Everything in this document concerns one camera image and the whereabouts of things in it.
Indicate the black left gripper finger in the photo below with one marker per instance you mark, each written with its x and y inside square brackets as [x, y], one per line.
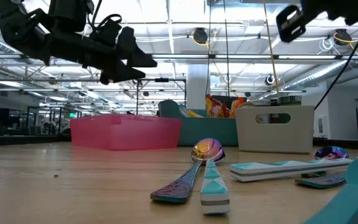
[120, 74]
[130, 53]

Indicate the white lid spice jar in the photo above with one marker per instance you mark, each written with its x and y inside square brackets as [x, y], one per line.
[262, 102]

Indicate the green edged ramen packet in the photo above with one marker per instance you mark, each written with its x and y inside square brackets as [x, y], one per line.
[238, 107]

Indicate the pink Maruchan ramen packet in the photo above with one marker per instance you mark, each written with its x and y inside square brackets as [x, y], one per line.
[216, 107]

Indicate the white plastic bin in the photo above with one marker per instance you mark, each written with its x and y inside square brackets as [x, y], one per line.
[275, 137]

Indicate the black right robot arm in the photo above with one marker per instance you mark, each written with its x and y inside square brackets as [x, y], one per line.
[343, 9]

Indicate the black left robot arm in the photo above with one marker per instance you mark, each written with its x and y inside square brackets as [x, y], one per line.
[26, 31]

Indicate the black ceiling fixture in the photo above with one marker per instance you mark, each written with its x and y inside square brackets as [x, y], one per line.
[269, 79]
[200, 35]
[342, 37]

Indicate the pink plastic bin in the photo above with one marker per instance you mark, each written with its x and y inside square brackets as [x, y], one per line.
[126, 132]

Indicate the green exit sign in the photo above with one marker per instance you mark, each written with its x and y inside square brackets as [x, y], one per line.
[72, 114]

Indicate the thin black vertical pole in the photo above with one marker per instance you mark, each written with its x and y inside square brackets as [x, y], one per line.
[226, 62]

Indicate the teal plastic bin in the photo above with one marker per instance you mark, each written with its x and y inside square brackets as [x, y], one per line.
[204, 132]

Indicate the small iridescent metal spoon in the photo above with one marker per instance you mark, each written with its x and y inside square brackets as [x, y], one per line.
[331, 153]

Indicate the teal white patterned utensil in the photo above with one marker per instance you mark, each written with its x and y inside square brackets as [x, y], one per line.
[284, 169]
[214, 189]

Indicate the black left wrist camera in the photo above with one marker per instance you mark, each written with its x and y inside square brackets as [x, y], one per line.
[107, 31]

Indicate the horizontal metal frame bar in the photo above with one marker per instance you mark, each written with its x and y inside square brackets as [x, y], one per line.
[259, 56]

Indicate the silver air duct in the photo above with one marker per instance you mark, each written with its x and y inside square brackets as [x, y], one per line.
[322, 73]

